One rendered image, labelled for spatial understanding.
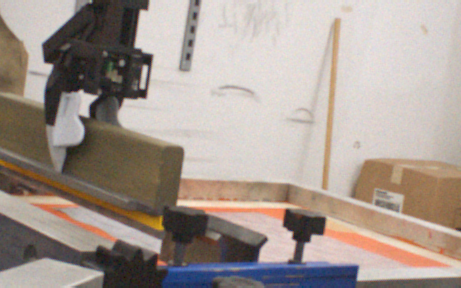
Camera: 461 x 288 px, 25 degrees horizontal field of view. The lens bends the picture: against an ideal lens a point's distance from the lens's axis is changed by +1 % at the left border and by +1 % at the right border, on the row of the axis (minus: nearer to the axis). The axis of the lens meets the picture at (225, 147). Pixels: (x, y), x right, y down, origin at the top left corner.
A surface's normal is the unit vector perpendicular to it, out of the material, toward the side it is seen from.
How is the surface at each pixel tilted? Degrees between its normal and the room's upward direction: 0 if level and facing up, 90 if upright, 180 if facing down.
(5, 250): 90
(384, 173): 88
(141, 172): 91
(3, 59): 90
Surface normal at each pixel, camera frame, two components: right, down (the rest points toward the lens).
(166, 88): 0.65, 0.19
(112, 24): -0.75, -0.05
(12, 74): 0.43, 0.11
